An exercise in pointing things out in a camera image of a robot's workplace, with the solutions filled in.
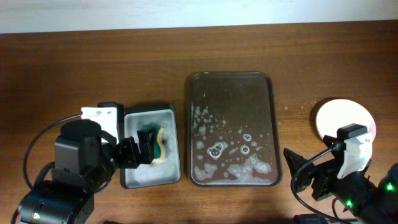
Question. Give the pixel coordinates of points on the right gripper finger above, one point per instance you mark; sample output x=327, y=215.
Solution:
x=334, y=144
x=295, y=162

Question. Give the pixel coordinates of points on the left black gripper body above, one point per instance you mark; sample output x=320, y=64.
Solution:
x=126, y=154

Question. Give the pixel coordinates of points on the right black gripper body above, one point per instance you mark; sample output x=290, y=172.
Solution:
x=324, y=173

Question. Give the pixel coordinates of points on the green and yellow sponge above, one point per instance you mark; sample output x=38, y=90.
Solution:
x=159, y=148

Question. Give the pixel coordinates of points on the pink stained plate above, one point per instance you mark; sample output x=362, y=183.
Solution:
x=335, y=114

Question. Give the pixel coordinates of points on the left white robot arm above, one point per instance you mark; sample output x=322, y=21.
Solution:
x=90, y=148

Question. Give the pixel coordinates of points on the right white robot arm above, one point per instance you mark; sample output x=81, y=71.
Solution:
x=368, y=202

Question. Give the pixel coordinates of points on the small black soapy tray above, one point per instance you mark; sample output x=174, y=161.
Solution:
x=167, y=168

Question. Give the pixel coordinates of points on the large brown serving tray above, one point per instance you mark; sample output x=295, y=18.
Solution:
x=232, y=133

